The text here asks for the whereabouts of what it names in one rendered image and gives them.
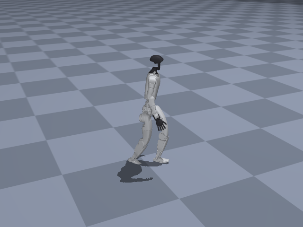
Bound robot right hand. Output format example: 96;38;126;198
153;114;166;131

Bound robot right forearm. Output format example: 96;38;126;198
148;96;159;119

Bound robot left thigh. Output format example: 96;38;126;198
156;105;169;140

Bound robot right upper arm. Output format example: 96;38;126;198
147;76;156;101

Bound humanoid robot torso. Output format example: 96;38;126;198
142;71;160;116

